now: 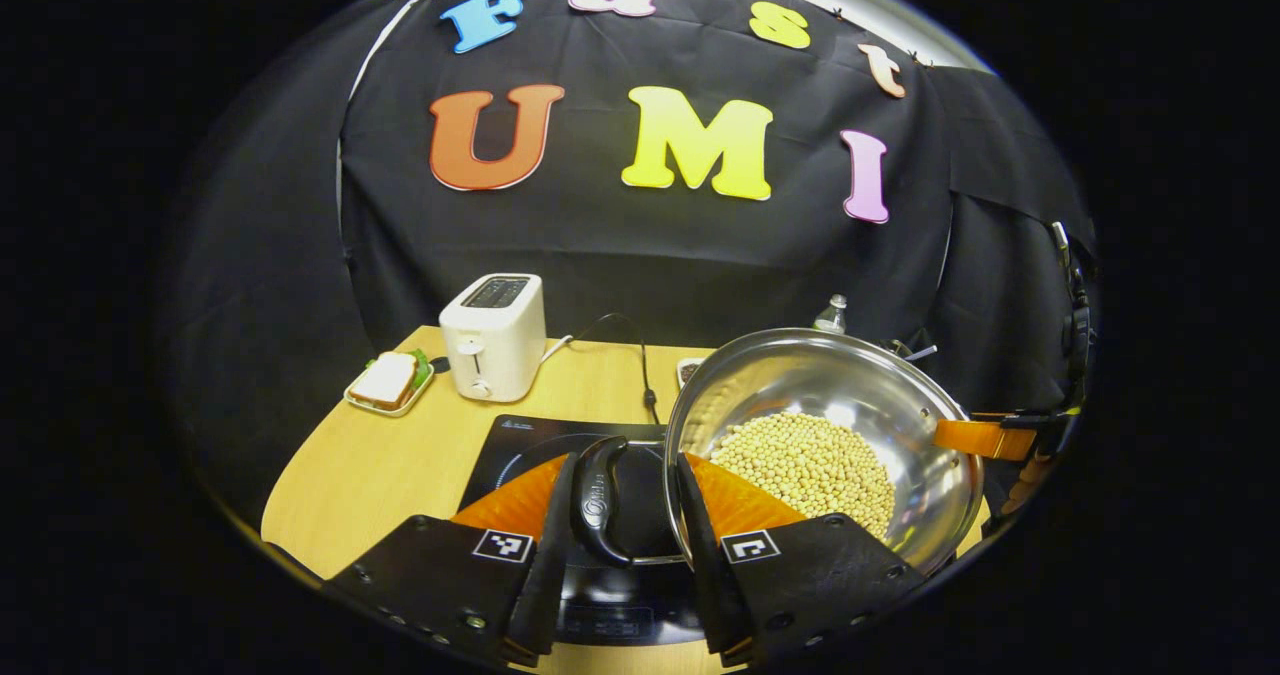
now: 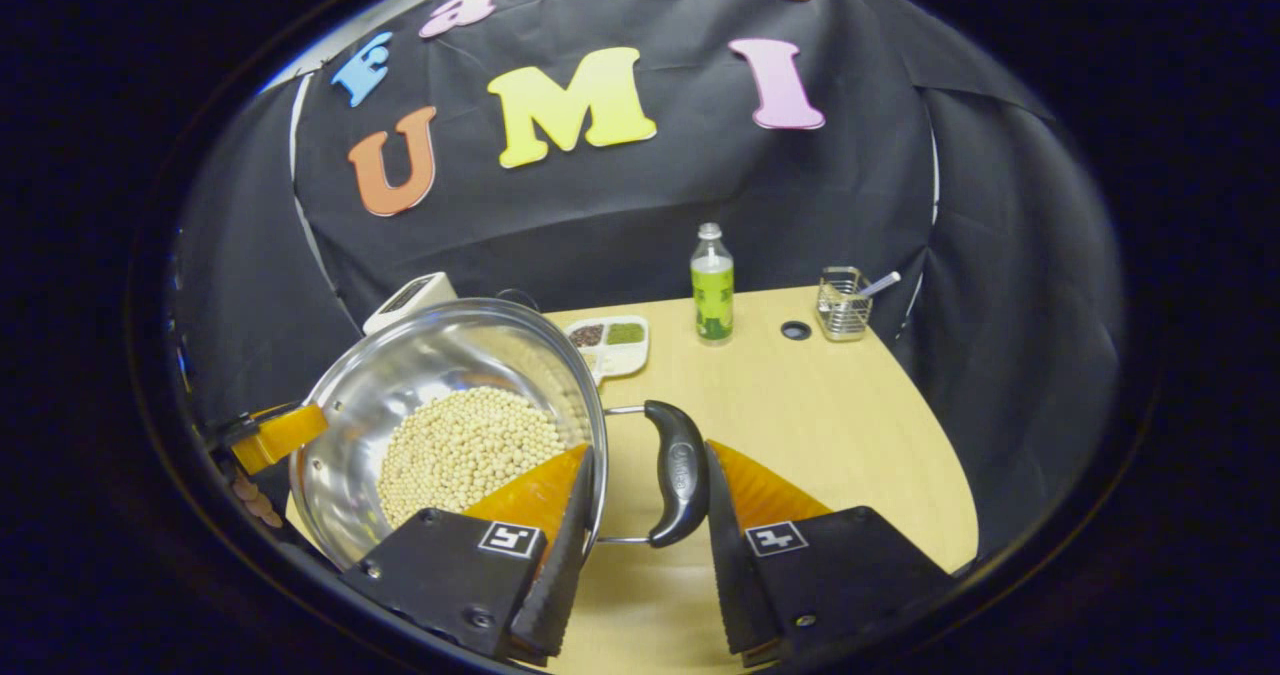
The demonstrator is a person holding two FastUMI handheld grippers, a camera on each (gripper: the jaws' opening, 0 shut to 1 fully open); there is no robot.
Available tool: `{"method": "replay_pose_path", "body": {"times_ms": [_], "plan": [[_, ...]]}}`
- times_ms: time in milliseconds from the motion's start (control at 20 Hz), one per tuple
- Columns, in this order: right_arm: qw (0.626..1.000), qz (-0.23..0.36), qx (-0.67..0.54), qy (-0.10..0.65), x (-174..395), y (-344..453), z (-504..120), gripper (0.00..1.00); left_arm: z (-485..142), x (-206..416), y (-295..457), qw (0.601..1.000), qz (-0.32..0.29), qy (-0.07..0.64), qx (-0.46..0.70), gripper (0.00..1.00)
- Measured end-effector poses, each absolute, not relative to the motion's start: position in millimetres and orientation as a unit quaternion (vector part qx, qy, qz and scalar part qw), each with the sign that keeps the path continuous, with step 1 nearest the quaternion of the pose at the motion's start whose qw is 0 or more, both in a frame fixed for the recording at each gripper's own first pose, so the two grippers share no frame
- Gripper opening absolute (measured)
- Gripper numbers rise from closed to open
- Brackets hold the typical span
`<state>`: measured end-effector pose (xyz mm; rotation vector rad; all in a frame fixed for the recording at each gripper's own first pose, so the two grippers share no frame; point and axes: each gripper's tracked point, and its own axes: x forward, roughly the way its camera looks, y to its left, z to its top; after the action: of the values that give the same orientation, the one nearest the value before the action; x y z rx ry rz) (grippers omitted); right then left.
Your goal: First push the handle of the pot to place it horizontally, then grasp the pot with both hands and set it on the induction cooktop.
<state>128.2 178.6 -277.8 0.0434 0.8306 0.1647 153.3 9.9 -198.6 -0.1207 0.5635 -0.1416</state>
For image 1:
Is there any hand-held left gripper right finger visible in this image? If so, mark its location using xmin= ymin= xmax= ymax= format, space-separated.
xmin=675 ymin=452 xmax=926 ymax=668

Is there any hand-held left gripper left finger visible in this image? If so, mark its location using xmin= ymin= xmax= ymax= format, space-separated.
xmin=322 ymin=453 xmax=581 ymax=668

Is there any black induction cooktop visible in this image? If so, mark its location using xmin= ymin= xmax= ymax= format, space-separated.
xmin=455 ymin=414 xmax=711 ymax=646

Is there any steel pot with soybeans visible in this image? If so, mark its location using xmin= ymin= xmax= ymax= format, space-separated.
xmin=572 ymin=327 xmax=986 ymax=576

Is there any white toaster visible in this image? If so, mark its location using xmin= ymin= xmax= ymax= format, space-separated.
xmin=438 ymin=273 xmax=548 ymax=403

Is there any white plate with sandwich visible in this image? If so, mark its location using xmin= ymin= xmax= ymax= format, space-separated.
xmin=343 ymin=348 xmax=438 ymax=418

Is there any black backdrop cloth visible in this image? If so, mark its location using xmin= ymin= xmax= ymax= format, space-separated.
xmin=165 ymin=0 xmax=1101 ymax=526

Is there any black device with cables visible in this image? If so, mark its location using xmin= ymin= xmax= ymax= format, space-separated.
xmin=1048 ymin=220 xmax=1099 ymax=411

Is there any black power cable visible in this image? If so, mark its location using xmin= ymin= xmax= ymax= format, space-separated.
xmin=570 ymin=312 xmax=661 ymax=426

